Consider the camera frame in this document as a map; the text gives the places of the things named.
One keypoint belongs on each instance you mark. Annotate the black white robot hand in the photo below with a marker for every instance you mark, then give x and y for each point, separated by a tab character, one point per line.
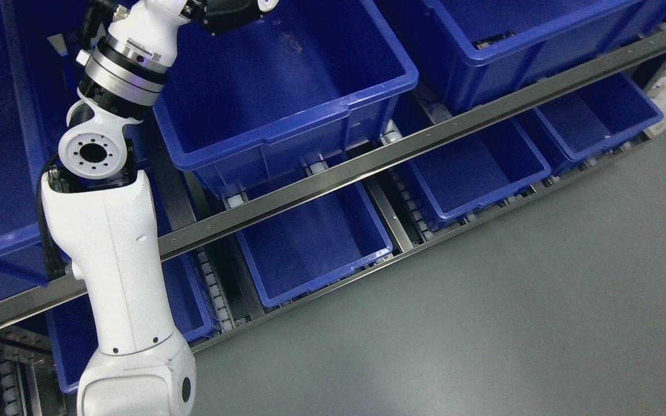
219	17

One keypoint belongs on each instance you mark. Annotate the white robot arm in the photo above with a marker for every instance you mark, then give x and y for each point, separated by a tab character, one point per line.
100	212

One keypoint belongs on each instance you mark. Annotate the blue bin upper middle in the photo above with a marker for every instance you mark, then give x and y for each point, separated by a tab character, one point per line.
304	84

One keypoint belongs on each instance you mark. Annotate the blue bin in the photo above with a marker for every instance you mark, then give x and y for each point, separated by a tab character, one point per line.
313	245
590	121
471	52
473	173
304	84
72	329
34	103

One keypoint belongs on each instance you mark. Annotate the blue bin lower middle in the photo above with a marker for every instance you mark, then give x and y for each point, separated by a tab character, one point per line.
313	245

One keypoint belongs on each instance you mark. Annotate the blue bin upper left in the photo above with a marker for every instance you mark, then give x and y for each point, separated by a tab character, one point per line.
34	103

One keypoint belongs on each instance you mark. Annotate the blue bin upper right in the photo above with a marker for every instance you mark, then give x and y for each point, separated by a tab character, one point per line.
471	52

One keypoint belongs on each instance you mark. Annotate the blue bin lower centre right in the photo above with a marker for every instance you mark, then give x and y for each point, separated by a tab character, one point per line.
473	173

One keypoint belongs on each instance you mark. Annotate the blue bin lower left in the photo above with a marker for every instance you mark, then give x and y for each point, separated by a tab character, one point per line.
72	329

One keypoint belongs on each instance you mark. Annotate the blue bin lower far right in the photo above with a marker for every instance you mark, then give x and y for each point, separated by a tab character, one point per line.
590	121

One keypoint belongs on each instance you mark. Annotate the steel shelf rail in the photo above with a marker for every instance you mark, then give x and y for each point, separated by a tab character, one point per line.
228	222

